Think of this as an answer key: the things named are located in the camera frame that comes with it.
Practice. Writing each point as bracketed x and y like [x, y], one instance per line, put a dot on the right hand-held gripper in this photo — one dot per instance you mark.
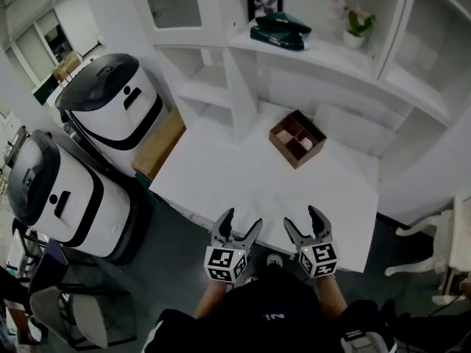
[320, 259]

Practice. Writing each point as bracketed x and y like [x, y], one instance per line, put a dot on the potted pink flower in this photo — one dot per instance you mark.
[355, 28]

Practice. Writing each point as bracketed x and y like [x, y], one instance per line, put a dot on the small cardboard box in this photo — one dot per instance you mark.
[67, 67]

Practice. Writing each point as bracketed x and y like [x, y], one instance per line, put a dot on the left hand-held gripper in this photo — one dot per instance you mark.
[224, 261]

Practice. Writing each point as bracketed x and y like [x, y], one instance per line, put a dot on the person's right forearm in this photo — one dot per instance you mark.
[331, 296]

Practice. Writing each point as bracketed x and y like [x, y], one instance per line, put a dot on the grey padded chair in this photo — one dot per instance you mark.
[70, 311]

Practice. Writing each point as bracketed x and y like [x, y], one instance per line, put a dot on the brown cardboard box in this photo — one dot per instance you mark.
[158, 147]

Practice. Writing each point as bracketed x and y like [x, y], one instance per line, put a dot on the dark green tissues pack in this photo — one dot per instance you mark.
[276, 39]
[285, 23]

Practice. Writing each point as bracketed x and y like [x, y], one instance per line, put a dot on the person's white shoe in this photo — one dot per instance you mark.
[251, 280]
[274, 259]

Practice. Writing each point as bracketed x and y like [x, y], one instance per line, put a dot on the white shelf unit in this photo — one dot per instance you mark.
[331, 55]

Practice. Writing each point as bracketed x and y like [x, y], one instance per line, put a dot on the white robot with black lid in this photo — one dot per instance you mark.
[81, 212]
[117, 112]

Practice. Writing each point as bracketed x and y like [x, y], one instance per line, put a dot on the brown wooden divided box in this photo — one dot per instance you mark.
[294, 156]

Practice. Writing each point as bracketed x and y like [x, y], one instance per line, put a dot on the tan packet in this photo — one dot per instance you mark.
[305, 143]
[284, 137]

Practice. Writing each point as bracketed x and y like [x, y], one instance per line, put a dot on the person's left forearm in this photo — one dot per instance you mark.
[210, 300]

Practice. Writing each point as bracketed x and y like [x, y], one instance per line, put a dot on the frosted glass cabinet door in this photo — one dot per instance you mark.
[173, 0]

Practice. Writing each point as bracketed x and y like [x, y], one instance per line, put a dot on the white ornate chair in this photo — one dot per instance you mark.
[427, 248]

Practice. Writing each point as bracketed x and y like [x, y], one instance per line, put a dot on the person's black shirt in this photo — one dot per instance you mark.
[272, 307]

